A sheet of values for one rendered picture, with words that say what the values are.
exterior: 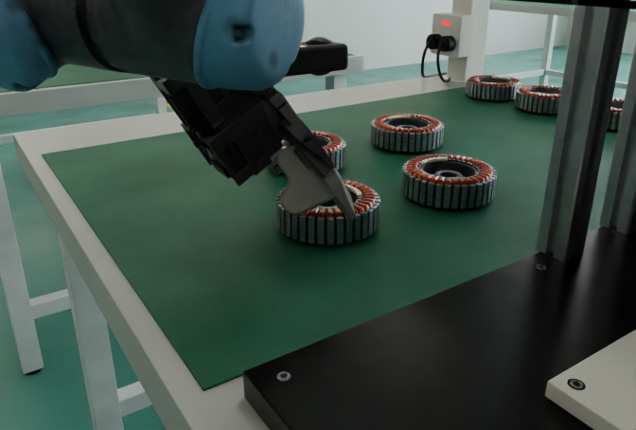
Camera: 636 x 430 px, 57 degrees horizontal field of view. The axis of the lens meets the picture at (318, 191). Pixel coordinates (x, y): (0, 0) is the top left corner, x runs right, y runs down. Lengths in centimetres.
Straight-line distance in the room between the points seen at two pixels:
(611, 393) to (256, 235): 37
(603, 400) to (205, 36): 30
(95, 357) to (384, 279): 78
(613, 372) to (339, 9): 531
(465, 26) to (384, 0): 459
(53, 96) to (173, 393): 111
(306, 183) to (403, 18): 561
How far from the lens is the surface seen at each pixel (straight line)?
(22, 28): 39
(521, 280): 52
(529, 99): 117
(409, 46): 621
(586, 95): 52
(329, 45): 55
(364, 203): 60
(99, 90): 148
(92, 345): 120
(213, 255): 58
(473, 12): 140
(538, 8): 406
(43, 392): 171
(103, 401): 127
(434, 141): 89
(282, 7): 32
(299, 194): 53
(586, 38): 53
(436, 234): 63
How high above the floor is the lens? 102
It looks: 22 degrees down
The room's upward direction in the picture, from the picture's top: straight up
